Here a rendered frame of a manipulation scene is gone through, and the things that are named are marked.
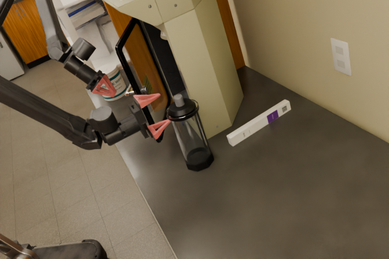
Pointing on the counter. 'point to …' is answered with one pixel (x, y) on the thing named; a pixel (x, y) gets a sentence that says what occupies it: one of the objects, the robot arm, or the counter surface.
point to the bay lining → (165, 59)
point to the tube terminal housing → (195, 40)
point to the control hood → (136, 6)
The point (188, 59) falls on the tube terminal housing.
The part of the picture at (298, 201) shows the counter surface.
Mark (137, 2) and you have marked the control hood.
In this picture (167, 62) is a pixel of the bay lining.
